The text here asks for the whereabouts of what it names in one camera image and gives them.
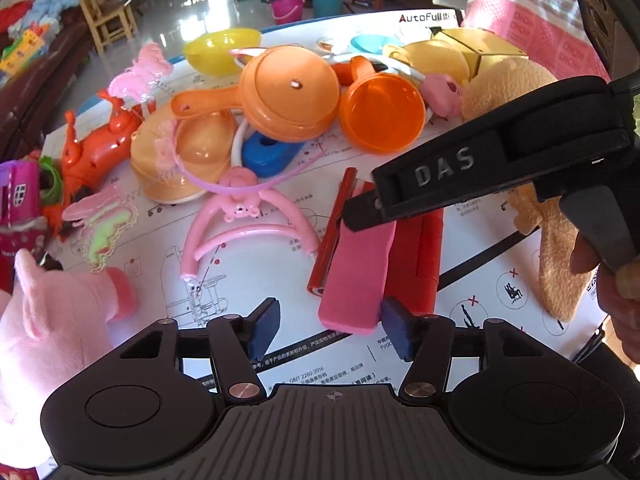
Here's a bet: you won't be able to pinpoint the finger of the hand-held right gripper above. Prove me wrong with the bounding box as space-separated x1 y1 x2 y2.
342 182 401 233

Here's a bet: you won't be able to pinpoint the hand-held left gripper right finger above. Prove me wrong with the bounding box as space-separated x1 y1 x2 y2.
381 297 545 405

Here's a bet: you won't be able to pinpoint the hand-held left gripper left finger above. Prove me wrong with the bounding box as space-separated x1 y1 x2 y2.
119 297 282 406

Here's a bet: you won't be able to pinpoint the pink foam block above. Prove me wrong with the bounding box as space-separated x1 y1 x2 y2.
318 182 397 337

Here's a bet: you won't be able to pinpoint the tan plush dog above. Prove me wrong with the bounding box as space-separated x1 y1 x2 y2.
460 57 601 323

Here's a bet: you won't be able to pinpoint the orange toy pan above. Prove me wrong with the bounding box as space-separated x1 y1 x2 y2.
170 46 342 142

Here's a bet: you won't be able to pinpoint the person's right hand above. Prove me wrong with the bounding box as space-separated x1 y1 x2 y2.
572 232 640 366

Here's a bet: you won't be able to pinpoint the red flat box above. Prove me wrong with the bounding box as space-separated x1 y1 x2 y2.
307 166 445 312

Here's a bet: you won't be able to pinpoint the orange translucent toy cup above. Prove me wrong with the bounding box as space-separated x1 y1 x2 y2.
338 55 427 155

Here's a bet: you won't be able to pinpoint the blue two-hole toy block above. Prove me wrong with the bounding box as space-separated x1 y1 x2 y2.
242 131 307 179

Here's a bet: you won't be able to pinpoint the yellow cardboard box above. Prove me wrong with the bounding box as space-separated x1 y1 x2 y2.
430 27 528 81

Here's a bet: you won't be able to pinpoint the yellow toy pitcher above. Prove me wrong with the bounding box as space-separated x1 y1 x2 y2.
382 40 473 86

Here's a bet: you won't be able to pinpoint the pink bear headband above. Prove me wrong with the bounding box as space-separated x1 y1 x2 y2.
180 166 321 283

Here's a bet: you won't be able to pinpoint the pink checked blanket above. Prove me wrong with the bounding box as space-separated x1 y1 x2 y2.
459 0 611 81

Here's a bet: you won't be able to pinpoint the white plastic tube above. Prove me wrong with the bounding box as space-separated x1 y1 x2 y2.
231 117 252 168

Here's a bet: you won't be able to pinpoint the purple thin headband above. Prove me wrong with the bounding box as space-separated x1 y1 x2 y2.
162 122 303 196

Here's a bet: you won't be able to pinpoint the cyan plastic bowl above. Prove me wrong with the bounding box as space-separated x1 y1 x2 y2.
350 34 403 55

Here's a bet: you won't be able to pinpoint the peach frilled toy dish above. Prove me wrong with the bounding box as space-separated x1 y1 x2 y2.
130 104 237 205

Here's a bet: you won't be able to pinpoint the pink green butterfly wing toy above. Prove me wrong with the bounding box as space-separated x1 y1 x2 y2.
61 184 140 275

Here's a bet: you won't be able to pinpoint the pink plush pig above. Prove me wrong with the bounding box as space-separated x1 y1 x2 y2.
0 247 140 428

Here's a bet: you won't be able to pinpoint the pink plastic bucket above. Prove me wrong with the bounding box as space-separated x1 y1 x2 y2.
270 0 304 23

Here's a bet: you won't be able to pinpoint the yellow plastic bowl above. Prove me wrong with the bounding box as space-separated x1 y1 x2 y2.
183 29 262 77

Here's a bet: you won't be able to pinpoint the orange toy lobster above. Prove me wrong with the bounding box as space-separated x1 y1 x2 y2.
61 89 147 198

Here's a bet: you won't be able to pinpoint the pink dotted box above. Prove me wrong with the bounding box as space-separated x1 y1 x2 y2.
0 220 40 261

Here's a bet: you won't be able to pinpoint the purple toy house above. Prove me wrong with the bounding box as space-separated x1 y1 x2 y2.
0 160 42 233

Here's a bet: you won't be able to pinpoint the small wooden chair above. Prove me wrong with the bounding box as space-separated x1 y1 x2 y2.
80 0 138 56

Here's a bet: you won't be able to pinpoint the dark brown sofa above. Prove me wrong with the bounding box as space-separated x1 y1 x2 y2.
0 22 93 161

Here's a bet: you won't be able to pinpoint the colourful toy blocks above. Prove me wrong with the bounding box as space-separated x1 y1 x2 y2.
0 27 53 75

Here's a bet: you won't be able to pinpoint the light blue plush cloth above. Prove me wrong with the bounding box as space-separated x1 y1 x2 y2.
27 0 76 28

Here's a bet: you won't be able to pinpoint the green ring toy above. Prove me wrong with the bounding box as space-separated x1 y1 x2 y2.
39 154 65 207

